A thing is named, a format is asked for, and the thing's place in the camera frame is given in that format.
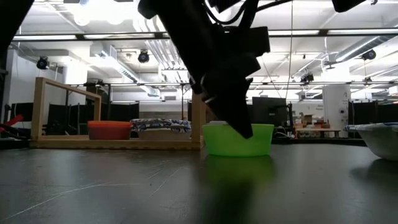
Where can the red object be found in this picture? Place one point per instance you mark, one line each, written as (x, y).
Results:
(14, 119)

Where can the green plastic bowl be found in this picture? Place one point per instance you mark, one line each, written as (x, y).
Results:
(224, 143)

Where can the white plant pot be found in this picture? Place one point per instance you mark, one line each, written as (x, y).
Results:
(217, 123)

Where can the wooden workbench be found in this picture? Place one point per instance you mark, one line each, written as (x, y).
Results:
(317, 130)

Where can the cardboard box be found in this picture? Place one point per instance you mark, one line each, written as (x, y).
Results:
(308, 119)

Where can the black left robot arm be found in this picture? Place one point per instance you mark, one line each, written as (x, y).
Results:
(12, 18)

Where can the black aluminium rig frame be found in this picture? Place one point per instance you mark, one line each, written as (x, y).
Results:
(323, 31)

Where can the black ceiling spotlight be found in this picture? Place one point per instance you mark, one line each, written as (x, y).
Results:
(369, 54)
(43, 63)
(143, 56)
(307, 77)

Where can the black monitor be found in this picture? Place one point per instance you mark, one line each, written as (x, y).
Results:
(270, 110)

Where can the wooden slatted shelf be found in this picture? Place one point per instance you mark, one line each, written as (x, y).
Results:
(38, 109)

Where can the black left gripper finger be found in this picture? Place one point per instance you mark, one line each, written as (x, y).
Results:
(230, 105)

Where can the pink plastic bowl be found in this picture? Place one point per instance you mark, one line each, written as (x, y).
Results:
(109, 133)

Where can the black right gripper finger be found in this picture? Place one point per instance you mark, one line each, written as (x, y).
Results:
(345, 4)

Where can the black partition panel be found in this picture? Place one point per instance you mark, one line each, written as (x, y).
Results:
(124, 113)
(373, 113)

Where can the white round column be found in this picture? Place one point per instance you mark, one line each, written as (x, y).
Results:
(335, 105)

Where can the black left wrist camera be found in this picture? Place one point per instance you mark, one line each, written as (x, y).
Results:
(252, 40)

